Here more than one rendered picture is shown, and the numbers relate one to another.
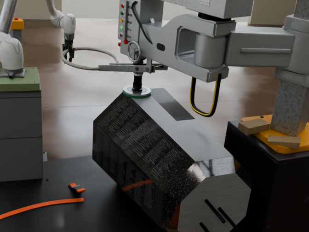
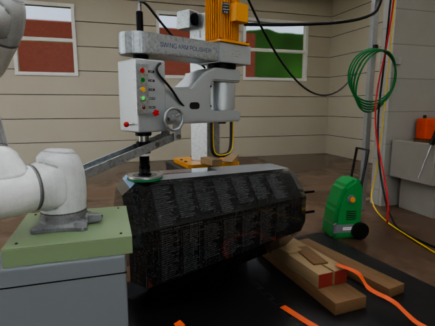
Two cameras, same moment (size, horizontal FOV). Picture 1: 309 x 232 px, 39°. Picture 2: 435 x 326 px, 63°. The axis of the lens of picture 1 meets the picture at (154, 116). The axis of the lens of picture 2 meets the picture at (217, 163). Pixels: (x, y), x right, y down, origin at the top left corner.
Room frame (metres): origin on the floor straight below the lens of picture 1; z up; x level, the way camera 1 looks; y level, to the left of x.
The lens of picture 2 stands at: (2.58, 2.33, 1.28)
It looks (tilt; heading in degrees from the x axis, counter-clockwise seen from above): 9 degrees down; 271
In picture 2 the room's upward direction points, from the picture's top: straight up
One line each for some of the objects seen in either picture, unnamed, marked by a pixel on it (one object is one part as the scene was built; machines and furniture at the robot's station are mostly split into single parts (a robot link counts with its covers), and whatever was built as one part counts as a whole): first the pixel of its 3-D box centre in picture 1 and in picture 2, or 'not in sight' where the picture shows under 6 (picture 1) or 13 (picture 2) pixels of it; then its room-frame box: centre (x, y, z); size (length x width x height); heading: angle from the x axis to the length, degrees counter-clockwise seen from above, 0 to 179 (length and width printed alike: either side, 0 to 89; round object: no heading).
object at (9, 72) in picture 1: (12, 71); (70, 216); (3.14, 1.12, 0.89); 0.22 x 0.18 x 0.06; 11
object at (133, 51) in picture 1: (138, 51); (170, 119); (2.92, 0.16, 1.20); 0.15 x 0.10 x 0.15; 43
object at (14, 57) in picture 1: (11, 52); (58, 178); (3.16, 1.13, 1.03); 0.18 x 0.16 x 0.22; 53
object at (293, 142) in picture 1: (283, 139); (230, 158); (2.54, -0.85, 0.80); 0.20 x 0.10 x 0.05; 71
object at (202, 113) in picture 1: (203, 92); (222, 136); (2.60, -0.30, 1.05); 0.23 x 0.03 x 0.32; 43
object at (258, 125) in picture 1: (254, 126); (211, 160); (2.70, -0.68, 0.81); 0.20 x 0.10 x 0.05; 123
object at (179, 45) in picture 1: (177, 44); (194, 101); (2.79, -0.11, 1.30); 0.74 x 0.23 x 0.49; 43
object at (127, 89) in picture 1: (137, 90); (144, 175); (3.09, 0.15, 0.84); 0.21 x 0.21 x 0.01
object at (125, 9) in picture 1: (123, 20); (141, 89); (3.06, 0.28, 1.37); 0.08 x 0.03 x 0.28; 43
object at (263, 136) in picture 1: (286, 130); (205, 161); (2.76, -0.93, 0.76); 0.49 x 0.49 x 0.05; 25
